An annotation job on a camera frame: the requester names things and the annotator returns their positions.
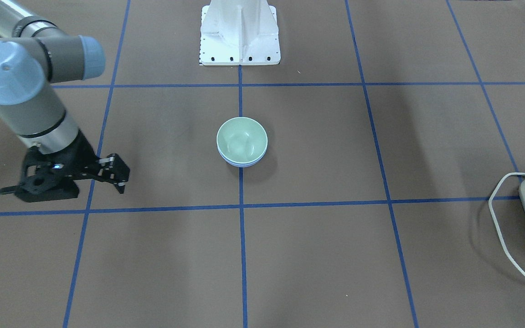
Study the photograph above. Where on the green bowl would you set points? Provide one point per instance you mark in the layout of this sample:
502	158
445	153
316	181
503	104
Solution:
241	137

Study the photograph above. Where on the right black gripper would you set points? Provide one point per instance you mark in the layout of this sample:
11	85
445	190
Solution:
79	151

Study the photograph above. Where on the white camera pillar stand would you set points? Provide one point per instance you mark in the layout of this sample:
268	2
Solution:
239	32

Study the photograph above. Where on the blue bowl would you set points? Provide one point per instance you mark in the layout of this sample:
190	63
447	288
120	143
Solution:
242	162

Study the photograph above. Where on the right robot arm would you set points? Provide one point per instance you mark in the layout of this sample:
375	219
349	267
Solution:
34	54

